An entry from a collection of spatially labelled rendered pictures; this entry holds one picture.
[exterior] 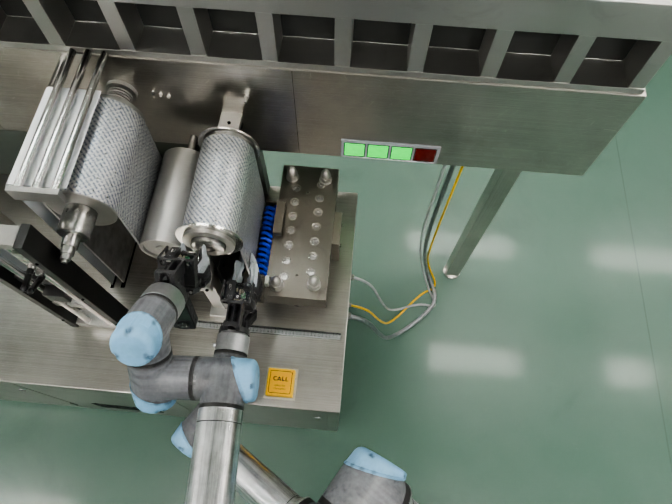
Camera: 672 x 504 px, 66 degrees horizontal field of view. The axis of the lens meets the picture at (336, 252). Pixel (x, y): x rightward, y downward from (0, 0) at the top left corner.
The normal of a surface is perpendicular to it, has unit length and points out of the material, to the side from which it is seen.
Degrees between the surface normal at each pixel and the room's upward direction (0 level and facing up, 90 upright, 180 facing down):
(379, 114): 90
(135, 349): 51
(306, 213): 0
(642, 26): 90
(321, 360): 0
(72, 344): 0
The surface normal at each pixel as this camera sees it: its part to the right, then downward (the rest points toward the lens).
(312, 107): -0.09, 0.91
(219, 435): 0.26, -0.43
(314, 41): 0.01, -0.42
